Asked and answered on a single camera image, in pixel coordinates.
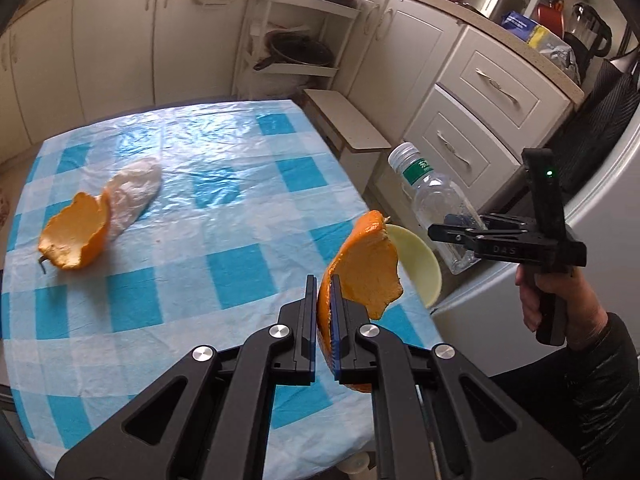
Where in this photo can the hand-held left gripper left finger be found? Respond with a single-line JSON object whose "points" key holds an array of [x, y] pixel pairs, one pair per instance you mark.
{"points": [[312, 310]]}

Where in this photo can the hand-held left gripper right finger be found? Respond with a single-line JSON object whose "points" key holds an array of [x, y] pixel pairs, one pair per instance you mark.
{"points": [[336, 320]]}

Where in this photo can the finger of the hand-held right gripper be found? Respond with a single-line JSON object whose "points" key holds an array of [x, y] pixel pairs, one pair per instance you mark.
{"points": [[500, 222], [455, 235]]}

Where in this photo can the clear plastic bottle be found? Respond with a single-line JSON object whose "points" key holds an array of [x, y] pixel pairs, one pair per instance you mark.
{"points": [[435, 200]]}

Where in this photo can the orange peel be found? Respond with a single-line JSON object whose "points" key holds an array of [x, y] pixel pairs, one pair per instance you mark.
{"points": [[370, 260], [82, 240]]}

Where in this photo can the person's right forearm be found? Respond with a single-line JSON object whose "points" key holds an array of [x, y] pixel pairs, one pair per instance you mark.
{"points": [[600, 400]]}

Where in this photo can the person's right hand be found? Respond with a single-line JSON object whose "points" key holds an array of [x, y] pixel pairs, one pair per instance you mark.
{"points": [[585, 310]]}

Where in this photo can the pale green bowl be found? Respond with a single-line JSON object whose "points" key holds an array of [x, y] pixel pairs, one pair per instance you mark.
{"points": [[420, 270]]}

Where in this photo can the white refrigerator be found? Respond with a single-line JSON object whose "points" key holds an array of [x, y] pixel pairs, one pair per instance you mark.
{"points": [[500, 320]]}

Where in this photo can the white drawer cabinet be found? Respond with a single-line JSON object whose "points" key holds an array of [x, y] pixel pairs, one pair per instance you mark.
{"points": [[490, 85]]}

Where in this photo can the black woven panel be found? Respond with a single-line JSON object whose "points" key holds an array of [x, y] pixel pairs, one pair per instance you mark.
{"points": [[605, 120]]}

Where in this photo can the small wooden stool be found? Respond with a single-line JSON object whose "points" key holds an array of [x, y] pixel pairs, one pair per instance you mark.
{"points": [[345, 120]]}

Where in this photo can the silver foil bag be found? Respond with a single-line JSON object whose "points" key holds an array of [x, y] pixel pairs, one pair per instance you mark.
{"points": [[560, 55]]}

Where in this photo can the blue box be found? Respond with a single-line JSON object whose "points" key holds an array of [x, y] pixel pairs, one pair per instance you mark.
{"points": [[517, 22]]}

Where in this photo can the red pot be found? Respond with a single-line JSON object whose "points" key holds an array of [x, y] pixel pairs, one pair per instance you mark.
{"points": [[547, 17]]}

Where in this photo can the white shelf rack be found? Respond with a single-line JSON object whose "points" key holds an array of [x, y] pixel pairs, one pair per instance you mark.
{"points": [[320, 71]]}

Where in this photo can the electric kettle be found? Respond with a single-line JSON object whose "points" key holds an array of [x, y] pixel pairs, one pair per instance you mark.
{"points": [[590, 25]]}

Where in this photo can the crumpled white wrapper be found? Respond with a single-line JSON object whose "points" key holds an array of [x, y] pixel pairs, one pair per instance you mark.
{"points": [[135, 185]]}

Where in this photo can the black frying pan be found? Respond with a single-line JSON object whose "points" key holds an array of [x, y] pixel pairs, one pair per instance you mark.
{"points": [[300, 50]]}

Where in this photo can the white tall kitchen cabinets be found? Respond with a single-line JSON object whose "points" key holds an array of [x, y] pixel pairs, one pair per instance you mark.
{"points": [[115, 35]]}

